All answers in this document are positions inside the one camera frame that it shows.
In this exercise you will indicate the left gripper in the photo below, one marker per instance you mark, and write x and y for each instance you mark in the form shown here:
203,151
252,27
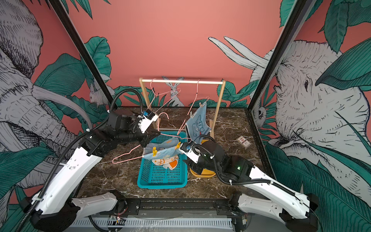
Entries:
150,133

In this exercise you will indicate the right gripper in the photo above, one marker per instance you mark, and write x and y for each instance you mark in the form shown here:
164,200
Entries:
193,166

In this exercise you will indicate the white orange lion towel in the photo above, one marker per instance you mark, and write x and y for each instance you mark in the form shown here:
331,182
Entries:
169,163

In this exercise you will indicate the pink wire hanger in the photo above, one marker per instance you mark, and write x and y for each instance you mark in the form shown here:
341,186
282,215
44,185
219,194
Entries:
167,99

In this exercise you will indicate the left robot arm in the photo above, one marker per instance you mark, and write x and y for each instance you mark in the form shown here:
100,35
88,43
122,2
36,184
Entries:
53,209

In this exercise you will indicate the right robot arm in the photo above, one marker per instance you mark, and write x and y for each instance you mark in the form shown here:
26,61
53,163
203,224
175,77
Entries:
294,209

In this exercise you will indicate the yellow plastic tray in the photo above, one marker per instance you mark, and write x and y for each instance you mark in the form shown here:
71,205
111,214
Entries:
203,172

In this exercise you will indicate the teal plastic basket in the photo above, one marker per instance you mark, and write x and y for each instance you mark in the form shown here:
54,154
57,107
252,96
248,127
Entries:
153,176

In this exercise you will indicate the small card box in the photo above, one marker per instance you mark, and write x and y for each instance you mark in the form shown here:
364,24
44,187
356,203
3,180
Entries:
243,141

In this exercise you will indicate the wooden clothes rack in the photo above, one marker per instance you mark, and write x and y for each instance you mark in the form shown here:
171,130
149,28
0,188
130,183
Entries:
222,83

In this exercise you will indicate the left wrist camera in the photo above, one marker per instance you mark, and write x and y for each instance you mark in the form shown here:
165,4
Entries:
146,119

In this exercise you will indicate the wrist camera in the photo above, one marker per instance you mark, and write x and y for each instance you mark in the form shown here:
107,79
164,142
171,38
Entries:
146,119
186,148

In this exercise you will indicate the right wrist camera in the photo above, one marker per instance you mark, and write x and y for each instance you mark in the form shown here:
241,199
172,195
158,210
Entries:
186,148

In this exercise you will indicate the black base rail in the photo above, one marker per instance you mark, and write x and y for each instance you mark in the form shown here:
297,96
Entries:
220,206

